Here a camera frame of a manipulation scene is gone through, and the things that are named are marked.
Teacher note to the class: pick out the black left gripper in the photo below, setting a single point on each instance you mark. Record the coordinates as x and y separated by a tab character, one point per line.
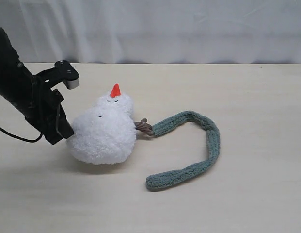
45	113

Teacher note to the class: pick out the white plush snowman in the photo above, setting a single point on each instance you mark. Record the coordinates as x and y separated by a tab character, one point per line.
105	134

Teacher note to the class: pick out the teal fuzzy knit scarf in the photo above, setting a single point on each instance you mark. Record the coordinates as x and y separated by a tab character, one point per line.
172	178

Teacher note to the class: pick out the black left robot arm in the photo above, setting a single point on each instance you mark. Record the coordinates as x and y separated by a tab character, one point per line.
15	78

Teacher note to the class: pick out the white curtain backdrop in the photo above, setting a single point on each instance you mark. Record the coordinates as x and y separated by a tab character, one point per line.
154	31

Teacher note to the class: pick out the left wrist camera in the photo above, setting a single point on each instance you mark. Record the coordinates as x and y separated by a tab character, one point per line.
62	72

